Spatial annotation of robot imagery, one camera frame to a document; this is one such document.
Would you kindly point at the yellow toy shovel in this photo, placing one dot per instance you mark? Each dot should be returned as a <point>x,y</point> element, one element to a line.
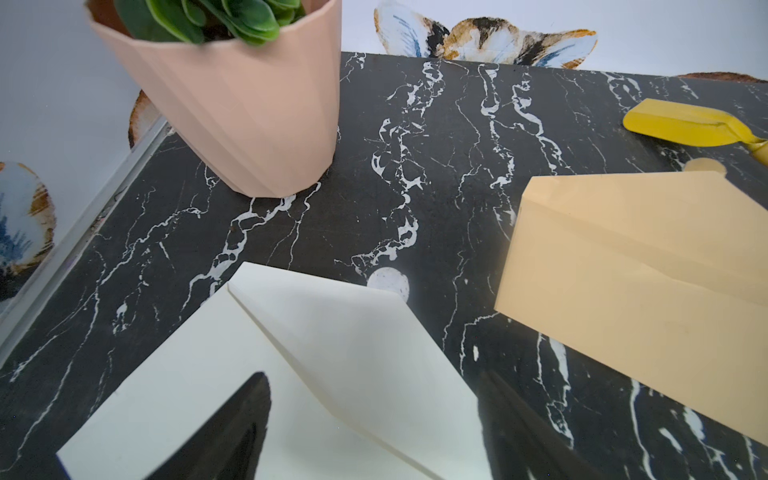
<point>693,126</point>

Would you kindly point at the white envelope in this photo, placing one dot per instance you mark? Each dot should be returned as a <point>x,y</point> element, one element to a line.
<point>358,388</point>

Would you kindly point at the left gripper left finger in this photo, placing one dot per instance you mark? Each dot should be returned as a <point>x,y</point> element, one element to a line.
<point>229,444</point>

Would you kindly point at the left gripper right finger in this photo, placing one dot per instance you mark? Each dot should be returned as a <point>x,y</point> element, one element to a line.
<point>518,443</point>

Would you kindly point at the brown kraft envelope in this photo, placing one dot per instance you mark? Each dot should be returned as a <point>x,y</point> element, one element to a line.
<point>660,276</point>

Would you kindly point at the green plant in terracotta pot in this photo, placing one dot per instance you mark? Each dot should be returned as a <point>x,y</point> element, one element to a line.
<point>263,118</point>

